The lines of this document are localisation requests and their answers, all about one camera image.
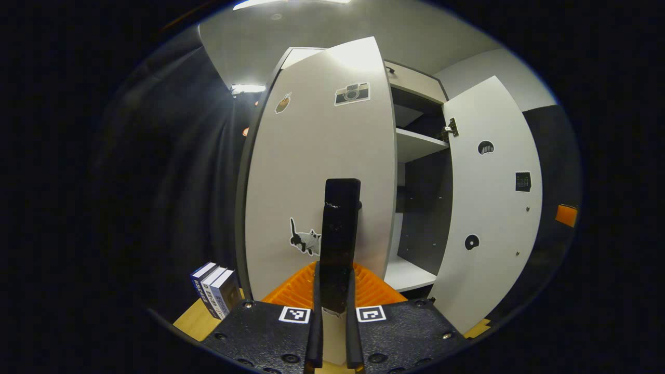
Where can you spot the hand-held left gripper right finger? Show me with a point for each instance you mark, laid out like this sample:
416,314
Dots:
353,337

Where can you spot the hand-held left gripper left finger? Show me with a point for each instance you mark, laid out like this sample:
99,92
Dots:
314,337

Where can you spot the white double-door shoe cabinet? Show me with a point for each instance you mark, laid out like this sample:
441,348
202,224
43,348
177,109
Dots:
421,208

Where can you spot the white cabinet door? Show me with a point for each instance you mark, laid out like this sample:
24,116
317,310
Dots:
488,218
311,156

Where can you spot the white cabinet shelf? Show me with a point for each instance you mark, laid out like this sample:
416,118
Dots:
415,145

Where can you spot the metal door hinge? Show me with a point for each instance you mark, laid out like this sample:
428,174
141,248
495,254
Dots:
451,129

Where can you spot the white cabinet flap panel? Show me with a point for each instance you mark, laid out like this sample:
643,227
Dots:
415,83

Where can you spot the light blue white book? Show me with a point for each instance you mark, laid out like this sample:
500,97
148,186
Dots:
226,296

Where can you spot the dark blue book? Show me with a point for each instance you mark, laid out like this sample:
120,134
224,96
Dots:
198,283

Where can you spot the black backdrop cloth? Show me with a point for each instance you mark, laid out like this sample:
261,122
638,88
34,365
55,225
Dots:
556,166
171,182

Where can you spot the ceiling light panel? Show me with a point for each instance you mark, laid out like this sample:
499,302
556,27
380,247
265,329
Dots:
260,4
248,89

